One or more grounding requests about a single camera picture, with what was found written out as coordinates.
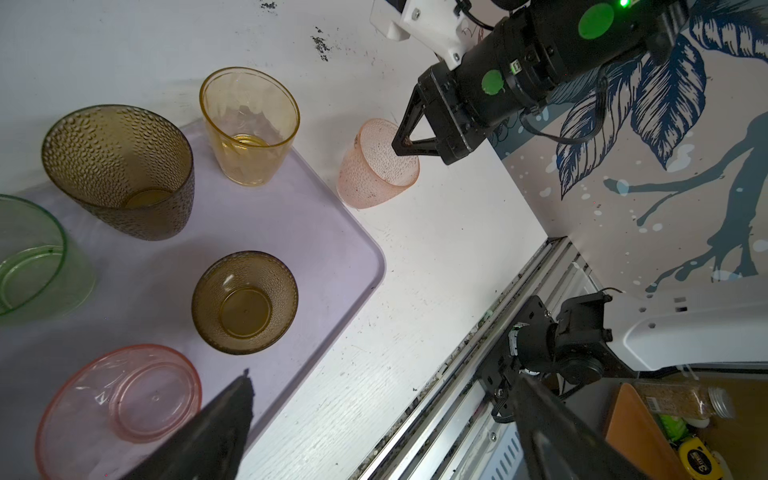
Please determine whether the brown textured short glass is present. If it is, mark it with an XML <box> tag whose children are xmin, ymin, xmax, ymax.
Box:
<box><xmin>191</xmin><ymin>251</ymin><xmax>299</xmax><ymax>355</ymax></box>

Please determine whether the pink clear glass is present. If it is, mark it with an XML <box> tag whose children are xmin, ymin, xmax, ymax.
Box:
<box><xmin>35</xmin><ymin>344</ymin><xmax>202</xmax><ymax>479</ymax></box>

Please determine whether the lilac plastic tray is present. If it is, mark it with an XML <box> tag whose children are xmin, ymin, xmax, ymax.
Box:
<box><xmin>1</xmin><ymin>122</ymin><xmax>385</xmax><ymax>479</ymax></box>

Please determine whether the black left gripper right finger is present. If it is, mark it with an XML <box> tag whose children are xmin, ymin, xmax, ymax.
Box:
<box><xmin>511</xmin><ymin>376</ymin><xmax>647</xmax><ymax>479</ymax></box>

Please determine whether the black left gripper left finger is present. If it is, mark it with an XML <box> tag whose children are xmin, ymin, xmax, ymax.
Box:
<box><xmin>125</xmin><ymin>371</ymin><xmax>254</xmax><ymax>479</ymax></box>

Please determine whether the aluminium mounting rail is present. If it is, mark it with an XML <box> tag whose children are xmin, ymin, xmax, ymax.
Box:
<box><xmin>353</xmin><ymin>236</ymin><xmax>601</xmax><ymax>480</ymax></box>

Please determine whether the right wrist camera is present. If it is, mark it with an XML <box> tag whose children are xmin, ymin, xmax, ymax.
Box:
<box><xmin>370</xmin><ymin>0</ymin><xmax>489</xmax><ymax>70</ymax></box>

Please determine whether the yellow clear glass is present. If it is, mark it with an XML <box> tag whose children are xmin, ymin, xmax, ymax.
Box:
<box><xmin>199</xmin><ymin>67</ymin><xmax>301</xmax><ymax>187</ymax></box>

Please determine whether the clear spice jar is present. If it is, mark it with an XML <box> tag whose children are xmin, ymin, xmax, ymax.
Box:
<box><xmin>632</xmin><ymin>380</ymin><xmax>736</xmax><ymax>420</ymax></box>

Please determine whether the brown textured tall glass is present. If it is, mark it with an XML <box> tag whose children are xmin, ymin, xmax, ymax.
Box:
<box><xmin>41</xmin><ymin>104</ymin><xmax>195</xmax><ymax>241</ymax></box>

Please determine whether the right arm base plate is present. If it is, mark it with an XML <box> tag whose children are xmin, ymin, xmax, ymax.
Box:
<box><xmin>476</xmin><ymin>293</ymin><xmax>601</xmax><ymax>415</ymax></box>

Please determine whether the brown cardboard box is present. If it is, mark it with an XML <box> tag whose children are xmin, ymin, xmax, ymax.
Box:
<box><xmin>601</xmin><ymin>376</ymin><xmax>767</xmax><ymax>479</ymax></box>

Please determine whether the yellow tape measure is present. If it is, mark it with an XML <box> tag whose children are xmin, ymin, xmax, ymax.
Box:
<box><xmin>678</xmin><ymin>437</ymin><xmax>725</xmax><ymax>480</ymax></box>

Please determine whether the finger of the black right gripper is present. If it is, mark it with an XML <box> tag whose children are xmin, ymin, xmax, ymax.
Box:
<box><xmin>392</xmin><ymin>84</ymin><xmax>440</xmax><ymax>157</ymax></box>

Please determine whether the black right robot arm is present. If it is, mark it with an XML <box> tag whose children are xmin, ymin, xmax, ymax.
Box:
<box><xmin>392</xmin><ymin>1</ymin><xmax>693</xmax><ymax>165</ymax></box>

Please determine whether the pink frosted glass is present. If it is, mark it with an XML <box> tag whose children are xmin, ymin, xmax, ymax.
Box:
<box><xmin>337</xmin><ymin>118</ymin><xmax>420</xmax><ymax>209</ymax></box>

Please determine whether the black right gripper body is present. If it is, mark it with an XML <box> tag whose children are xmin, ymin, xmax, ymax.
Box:
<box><xmin>417</xmin><ymin>62</ymin><xmax>489</xmax><ymax>165</ymax></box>

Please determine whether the clear green glass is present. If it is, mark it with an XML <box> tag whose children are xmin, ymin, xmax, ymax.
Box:
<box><xmin>1</xmin><ymin>195</ymin><xmax>96</xmax><ymax>325</ymax></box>

